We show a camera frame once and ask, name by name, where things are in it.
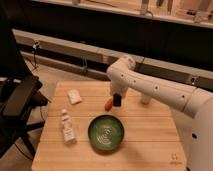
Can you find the green bowl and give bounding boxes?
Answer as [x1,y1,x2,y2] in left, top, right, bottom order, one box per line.
[88,115,125,153]

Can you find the black office chair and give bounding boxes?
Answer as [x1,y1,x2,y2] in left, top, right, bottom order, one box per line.
[0,4,48,158]

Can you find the white sponge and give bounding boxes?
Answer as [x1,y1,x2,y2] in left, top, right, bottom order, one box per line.
[68,89,82,105]

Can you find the white small bottle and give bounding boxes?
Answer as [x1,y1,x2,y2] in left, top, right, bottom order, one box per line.
[61,109,76,143]

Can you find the black eraser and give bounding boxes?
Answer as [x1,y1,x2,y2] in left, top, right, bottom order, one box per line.
[113,94,122,107]

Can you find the orange carrot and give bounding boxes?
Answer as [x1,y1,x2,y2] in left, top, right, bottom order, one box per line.
[104,98,113,111]

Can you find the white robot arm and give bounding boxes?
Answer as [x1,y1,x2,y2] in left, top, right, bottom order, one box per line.
[107,55,213,171]

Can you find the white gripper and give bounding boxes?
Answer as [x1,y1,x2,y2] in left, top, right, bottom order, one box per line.
[110,82,128,98]

